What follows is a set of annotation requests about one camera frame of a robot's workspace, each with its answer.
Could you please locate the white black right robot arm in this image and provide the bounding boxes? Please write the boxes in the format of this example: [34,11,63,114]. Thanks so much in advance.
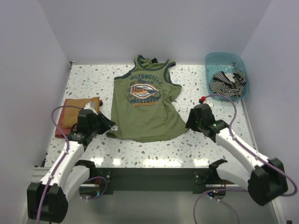
[186,104,288,206]

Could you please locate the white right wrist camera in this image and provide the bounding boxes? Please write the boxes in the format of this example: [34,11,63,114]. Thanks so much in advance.
[198,96,214,109]

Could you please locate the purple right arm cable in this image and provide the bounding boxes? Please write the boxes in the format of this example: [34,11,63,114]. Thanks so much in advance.
[193,94,297,224]

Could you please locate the translucent blue plastic bin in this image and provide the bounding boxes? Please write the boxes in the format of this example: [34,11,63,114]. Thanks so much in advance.
[205,52,249,100]

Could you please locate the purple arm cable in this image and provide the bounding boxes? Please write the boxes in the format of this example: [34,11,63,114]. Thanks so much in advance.
[36,105,108,221]
[193,94,297,224]

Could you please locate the folded rust red tank top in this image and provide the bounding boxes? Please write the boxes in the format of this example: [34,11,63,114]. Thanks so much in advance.
[55,116,71,138]

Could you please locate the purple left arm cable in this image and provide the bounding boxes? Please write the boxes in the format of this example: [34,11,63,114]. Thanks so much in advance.
[36,105,108,221]

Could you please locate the aluminium front frame rail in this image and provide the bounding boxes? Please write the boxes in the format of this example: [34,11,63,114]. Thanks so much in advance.
[32,163,257,189]

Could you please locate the folded mustard orange tank top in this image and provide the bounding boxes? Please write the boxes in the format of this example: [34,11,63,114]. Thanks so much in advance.
[59,97,102,128]

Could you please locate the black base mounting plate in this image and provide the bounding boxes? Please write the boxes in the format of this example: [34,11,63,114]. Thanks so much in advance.
[69,167,235,196]

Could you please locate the olive green tank top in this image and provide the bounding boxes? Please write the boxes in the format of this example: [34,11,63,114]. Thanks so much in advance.
[107,55,187,143]

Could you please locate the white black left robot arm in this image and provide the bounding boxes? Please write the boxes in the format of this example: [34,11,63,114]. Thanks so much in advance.
[27,108,116,224]

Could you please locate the black white striped tank top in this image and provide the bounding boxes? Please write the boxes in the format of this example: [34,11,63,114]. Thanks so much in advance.
[208,70,247,98]

